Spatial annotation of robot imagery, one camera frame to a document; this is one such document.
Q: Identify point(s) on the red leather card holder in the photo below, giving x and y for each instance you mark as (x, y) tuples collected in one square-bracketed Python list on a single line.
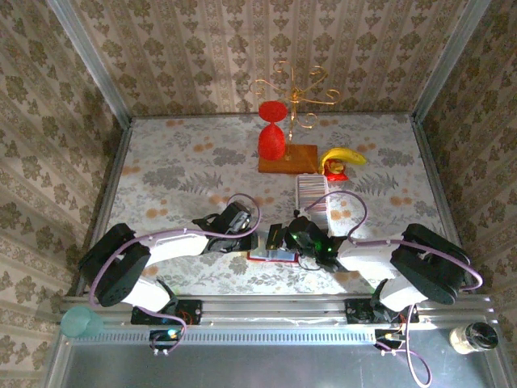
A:
[(270, 255)]

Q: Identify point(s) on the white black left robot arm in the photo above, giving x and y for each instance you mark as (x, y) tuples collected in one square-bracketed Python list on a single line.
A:
[(177, 246)]

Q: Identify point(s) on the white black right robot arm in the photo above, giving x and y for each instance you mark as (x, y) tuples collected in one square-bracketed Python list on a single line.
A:
[(363, 258)]

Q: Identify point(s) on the red yellow toy fruit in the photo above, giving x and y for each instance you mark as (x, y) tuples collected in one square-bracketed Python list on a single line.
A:
[(335, 174)]

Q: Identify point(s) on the red goblet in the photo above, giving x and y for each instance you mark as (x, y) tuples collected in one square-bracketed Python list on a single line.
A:
[(271, 141)]

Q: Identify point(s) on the floral table cover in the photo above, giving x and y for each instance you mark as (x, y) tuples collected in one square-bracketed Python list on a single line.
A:
[(182, 161)]

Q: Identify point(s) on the yellow banana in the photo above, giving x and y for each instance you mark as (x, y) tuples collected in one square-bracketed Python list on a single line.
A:
[(343, 155)]

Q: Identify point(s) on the small circuit board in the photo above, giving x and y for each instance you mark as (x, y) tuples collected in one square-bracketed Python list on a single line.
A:
[(167, 337), (389, 338)]

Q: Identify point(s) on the aluminium table edge strip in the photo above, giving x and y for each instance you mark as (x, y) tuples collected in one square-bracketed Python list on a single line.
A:
[(111, 182), (440, 190)]

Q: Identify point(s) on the glass jar black lid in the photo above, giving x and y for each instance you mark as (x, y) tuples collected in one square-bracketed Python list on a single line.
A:
[(474, 337)]

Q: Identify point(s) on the teal plastic cup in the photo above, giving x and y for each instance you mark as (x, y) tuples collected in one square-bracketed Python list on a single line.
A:
[(78, 322)]

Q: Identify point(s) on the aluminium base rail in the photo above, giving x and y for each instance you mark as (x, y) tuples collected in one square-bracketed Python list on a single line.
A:
[(274, 311)]

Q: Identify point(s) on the aluminium frame post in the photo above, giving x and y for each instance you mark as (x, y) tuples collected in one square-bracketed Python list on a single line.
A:
[(93, 64), (448, 60)]

